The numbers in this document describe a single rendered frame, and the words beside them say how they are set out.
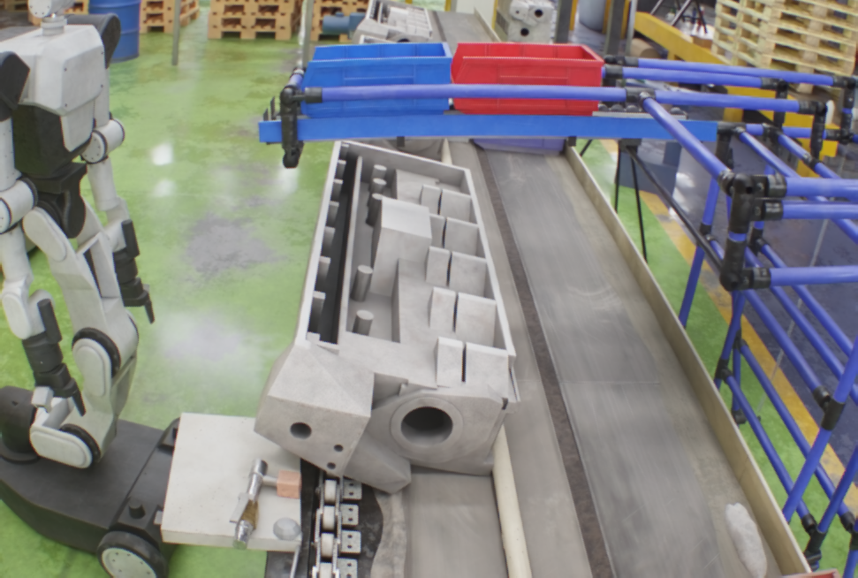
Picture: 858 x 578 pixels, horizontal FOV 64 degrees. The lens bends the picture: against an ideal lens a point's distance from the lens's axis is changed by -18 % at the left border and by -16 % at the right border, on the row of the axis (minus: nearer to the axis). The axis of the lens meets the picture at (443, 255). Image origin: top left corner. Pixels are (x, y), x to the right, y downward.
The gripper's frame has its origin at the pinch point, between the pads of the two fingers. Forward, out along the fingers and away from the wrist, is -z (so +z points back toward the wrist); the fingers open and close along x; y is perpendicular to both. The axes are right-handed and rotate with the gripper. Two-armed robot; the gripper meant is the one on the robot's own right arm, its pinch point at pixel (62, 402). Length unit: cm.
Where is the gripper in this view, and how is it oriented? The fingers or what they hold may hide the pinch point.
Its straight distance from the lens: 185.9
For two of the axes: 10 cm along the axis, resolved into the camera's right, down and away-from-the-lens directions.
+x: 9.9, -0.4, -1.3
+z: -0.9, -9.1, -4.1
